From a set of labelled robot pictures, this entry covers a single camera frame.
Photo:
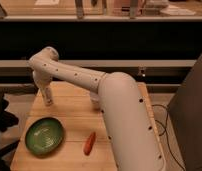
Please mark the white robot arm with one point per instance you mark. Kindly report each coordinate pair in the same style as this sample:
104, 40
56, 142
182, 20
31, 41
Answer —
134, 142

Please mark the orange carrot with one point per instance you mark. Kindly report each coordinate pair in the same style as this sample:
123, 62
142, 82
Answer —
89, 143

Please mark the green bowl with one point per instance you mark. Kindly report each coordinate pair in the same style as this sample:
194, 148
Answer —
44, 136

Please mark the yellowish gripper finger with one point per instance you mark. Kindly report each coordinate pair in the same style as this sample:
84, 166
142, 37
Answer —
47, 96

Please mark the black office chair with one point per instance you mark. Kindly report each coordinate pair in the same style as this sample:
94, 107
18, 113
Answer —
7, 120

